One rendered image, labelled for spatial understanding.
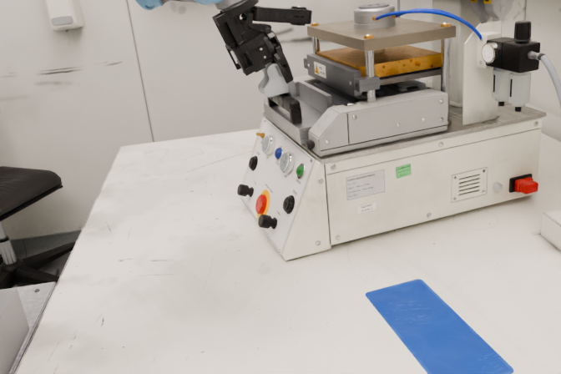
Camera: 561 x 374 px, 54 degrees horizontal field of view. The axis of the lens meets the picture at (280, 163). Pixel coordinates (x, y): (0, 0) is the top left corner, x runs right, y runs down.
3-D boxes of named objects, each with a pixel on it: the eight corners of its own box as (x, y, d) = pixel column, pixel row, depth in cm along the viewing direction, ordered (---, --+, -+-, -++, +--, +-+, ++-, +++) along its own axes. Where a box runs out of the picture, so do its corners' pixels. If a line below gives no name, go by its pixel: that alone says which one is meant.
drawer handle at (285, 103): (277, 103, 114) (275, 85, 112) (302, 122, 100) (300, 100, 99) (268, 105, 113) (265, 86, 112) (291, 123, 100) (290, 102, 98)
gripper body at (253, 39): (238, 73, 105) (209, 14, 100) (276, 51, 106) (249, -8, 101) (249, 79, 98) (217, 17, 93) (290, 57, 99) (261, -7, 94)
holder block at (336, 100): (383, 82, 122) (383, 70, 122) (434, 101, 104) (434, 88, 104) (314, 94, 118) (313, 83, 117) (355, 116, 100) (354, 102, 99)
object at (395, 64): (389, 58, 121) (388, 14, 118) (447, 75, 102) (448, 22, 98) (316, 71, 117) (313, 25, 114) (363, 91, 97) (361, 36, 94)
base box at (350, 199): (440, 149, 141) (441, 83, 135) (549, 204, 108) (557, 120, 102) (239, 194, 128) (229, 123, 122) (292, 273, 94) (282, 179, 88)
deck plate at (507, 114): (441, 83, 136) (441, 79, 136) (546, 116, 105) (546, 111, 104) (263, 116, 124) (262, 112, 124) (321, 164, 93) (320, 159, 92)
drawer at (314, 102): (389, 96, 125) (388, 62, 122) (445, 119, 105) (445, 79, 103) (265, 119, 118) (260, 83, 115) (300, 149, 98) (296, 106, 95)
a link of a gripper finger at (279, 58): (280, 81, 105) (260, 39, 101) (288, 76, 105) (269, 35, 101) (288, 85, 100) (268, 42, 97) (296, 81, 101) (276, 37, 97)
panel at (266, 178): (240, 194, 126) (265, 118, 122) (281, 255, 99) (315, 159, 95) (232, 193, 125) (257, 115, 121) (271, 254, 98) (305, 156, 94)
